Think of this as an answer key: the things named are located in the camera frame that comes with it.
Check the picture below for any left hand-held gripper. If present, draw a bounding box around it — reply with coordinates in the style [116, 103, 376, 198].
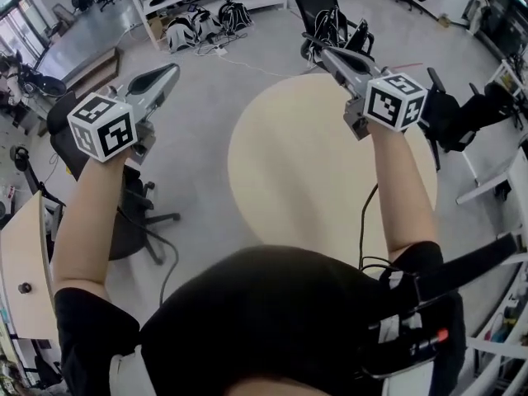
[66, 63, 182, 167]

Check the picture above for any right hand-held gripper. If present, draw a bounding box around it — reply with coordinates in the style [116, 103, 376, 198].
[320, 46, 429, 141]

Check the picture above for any person's right forearm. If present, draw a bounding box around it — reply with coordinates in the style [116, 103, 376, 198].
[366, 120, 439, 263]

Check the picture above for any person's left forearm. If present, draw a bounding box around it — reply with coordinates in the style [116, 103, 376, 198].
[51, 148, 127, 303]

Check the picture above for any cardboard box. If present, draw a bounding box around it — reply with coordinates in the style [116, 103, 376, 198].
[146, 14, 170, 40]

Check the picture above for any black and white backpack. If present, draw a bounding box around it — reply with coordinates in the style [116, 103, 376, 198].
[191, 8, 224, 40]
[164, 14, 199, 54]
[217, 0, 253, 32]

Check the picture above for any wooden platform step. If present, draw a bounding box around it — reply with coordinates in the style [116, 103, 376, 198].
[61, 46, 121, 98]

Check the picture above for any white power strip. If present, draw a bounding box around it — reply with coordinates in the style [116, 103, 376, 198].
[197, 41, 230, 57]

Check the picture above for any round beige table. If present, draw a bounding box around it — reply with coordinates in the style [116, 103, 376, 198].
[227, 73, 439, 255]

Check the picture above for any large black office chair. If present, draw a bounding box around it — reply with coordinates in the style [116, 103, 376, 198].
[45, 91, 182, 266]

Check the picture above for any large glass window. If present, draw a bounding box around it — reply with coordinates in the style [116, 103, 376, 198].
[0, 0, 46, 64]

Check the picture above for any black kick scooter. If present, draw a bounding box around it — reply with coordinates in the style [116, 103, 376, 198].
[8, 145, 67, 208]

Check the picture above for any white desk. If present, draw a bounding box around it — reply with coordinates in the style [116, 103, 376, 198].
[455, 144, 528, 205]

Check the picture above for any rectangular wooden desk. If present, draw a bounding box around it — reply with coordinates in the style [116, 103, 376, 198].
[0, 190, 59, 342]

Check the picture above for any person's black-shirted torso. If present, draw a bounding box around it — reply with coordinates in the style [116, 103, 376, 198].
[53, 243, 467, 396]

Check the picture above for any white storage rack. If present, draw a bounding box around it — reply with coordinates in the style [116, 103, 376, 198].
[465, 257, 528, 396]

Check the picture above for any black chair with cables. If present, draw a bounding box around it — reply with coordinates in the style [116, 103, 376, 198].
[292, 0, 376, 72]

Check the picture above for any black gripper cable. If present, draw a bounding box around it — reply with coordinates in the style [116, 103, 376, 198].
[357, 182, 380, 270]
[117, 204, 181, 304]

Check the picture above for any black shoulder strap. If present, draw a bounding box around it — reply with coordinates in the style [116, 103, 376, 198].
[412, 232, 521, 304]

